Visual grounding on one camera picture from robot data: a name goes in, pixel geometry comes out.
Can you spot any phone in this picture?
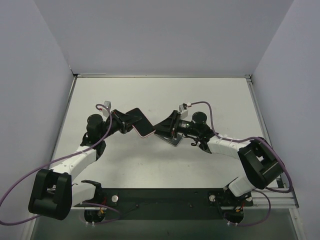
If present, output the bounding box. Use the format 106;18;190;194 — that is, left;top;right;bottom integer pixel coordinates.
126;107;156;138

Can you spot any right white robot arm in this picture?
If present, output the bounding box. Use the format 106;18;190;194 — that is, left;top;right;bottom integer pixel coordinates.
154;110;284;198

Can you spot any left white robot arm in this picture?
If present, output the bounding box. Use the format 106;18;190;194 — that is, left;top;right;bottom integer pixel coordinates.
28;110;142;220

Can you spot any clear phone case black insert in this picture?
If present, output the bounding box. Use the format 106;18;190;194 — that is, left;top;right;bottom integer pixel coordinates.
155;134;183;147

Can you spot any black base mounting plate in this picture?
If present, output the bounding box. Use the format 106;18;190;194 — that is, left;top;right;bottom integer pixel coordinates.
84;188;253;221

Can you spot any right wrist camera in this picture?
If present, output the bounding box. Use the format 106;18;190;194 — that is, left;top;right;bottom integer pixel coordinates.
178;102;192;120

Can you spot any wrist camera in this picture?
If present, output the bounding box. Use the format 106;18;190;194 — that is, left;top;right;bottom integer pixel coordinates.
178;102;192;120
101;101;111;118

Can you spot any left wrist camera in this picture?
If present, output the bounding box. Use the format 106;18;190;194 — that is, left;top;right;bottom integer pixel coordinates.
101;101;111;118

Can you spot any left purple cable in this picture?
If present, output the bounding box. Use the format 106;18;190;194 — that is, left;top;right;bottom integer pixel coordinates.
0;104;122;225

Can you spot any purple cable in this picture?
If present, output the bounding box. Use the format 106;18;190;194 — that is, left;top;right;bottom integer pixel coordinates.
187;100;293;227
0;104;122;225

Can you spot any aluminium table frame rail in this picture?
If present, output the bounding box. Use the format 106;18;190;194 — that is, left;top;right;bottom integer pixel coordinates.
245;74;299;209

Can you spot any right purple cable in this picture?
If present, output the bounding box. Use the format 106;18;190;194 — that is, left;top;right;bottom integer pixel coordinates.
187;100;293;227

